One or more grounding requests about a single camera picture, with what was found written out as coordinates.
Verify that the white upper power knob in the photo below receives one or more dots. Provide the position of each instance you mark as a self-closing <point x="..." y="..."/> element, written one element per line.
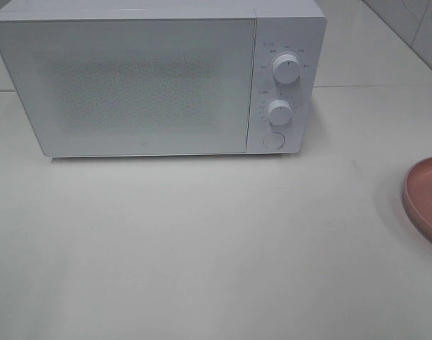
<point x="286" y="67"/>

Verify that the white lower timer knob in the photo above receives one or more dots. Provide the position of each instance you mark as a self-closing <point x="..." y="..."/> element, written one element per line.
<point x="279" y="112"/>

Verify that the white microwave door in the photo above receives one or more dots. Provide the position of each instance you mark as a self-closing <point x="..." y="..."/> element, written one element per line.
<point x="128" y="88"/>

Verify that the round door release button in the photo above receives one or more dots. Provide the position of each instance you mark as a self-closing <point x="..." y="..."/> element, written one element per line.
<point x="274" y="140"/>

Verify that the white microwave oven body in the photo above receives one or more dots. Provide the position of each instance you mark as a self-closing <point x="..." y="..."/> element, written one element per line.
<point x="297" y="26"/>

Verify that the pink round plate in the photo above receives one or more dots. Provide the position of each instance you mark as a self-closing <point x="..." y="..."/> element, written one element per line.
<point x="417" y="196"/>

